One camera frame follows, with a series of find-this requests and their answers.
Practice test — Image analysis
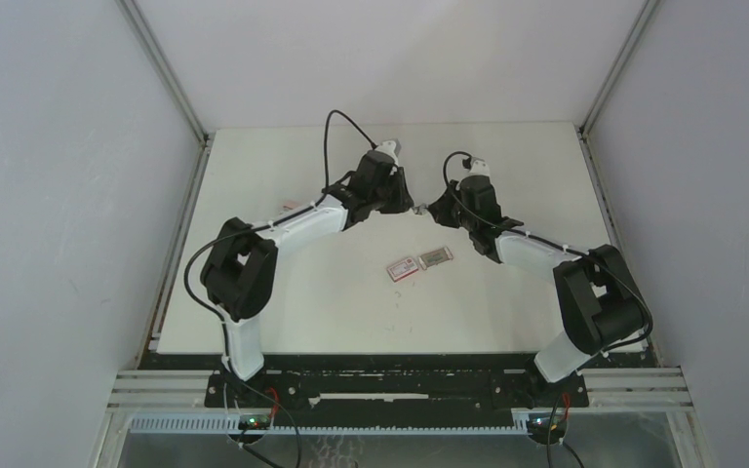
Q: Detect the aluminium frame post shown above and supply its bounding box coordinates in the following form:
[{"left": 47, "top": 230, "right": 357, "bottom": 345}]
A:
[
  {"left": 115, "top": 0, "right": 215, "bottom": 146},
  {"left": 578, "top": 0, "right": 664, "bottom": 140}
]

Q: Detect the staple box tray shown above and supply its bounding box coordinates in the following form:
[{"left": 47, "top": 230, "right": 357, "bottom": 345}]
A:
[{"left": 417, "top": 246, "right": 453, "bottom": 270}]

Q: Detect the right aluminium frame post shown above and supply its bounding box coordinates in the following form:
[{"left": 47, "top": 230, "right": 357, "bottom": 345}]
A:
[{"left": 578, "top": 0, "right": 664, "bottom": 140}]

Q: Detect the white cable duct strip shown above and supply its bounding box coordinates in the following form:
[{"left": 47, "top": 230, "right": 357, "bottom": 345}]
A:
[{"left": 129, "top": 414, "right": 531, "bottom": 436}]

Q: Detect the red white staple box sleeve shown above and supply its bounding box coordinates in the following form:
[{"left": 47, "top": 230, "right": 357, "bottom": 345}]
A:
[{"left": 386, "top": 256, "right": 420, "bottom": 283}]

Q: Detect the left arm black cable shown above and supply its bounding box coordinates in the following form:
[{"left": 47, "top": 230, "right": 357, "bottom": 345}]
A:
[{"left": 182, "top": 108, "right": 381, "bottom": 363}]

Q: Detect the front aluminium rail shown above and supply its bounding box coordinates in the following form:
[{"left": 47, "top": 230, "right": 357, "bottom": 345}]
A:
[{"left": 108, "top": 368, "right": 694, "bottom": 412}]

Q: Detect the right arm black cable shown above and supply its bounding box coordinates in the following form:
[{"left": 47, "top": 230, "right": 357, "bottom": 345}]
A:
[{"left": 442, "top": 150, "right": 654, "bottom": 353}]

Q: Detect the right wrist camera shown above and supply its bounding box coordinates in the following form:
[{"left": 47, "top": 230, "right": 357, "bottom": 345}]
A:
[{"left": 462, "top": 156, "right": 491, "bottom": 177}]

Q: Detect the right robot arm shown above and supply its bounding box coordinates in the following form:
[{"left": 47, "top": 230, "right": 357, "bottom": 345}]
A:
[{"left": 427, "top": 175, "right": 650, "bottom": 406}]

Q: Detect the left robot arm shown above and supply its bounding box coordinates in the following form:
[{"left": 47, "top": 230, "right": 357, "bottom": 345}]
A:
[{"left": 200, "top": 140, "right": 414, "bottom": 407}]

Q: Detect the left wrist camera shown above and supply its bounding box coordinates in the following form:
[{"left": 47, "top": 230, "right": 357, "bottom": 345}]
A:
[{"left": 374, "top": 139, "right": 402, "bottom": 166}]

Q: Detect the right controller board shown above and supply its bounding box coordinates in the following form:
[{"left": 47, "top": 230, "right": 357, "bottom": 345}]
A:
[{"left": 531, "top": 417, "right": 563, "bottom": 433}]

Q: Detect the left controller board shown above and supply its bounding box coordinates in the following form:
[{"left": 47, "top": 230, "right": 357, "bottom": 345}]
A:
[{"left": 238, "top": 415, "right": 272, "bottom": 432}]

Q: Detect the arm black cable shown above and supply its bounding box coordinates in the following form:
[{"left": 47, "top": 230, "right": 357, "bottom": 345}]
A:
[
  {"left": 182, "top": 108, "right": 381, "bottom": 363},
  {"left": 442, "top": 150, "right": 654, "bottom": 353}
]

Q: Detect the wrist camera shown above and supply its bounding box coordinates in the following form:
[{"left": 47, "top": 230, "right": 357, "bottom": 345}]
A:
[
  {"left": 462, "top": 156, "right": 491, "bottom": 177},
  {"left": 374, "top": 139, "right": 402, "bottom": 166}
]

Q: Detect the left aluminium frame post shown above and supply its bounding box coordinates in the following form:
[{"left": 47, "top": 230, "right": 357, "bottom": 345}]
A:
[{"left": 115, "top": 0, "right": 215, "bottom": 146}]

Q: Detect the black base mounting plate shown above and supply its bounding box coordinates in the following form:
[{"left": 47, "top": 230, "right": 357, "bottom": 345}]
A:
[{"left": 204, "top": 353, "right": 589, "bottom": 431}]

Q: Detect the controller board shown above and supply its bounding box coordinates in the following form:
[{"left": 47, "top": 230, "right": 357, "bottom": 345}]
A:
[
  {"left": 238, "top": 415, "right": 272, "bottom": 432},
  {"left": 531, "top": 417, "right": 563, "bottom": 433}
]

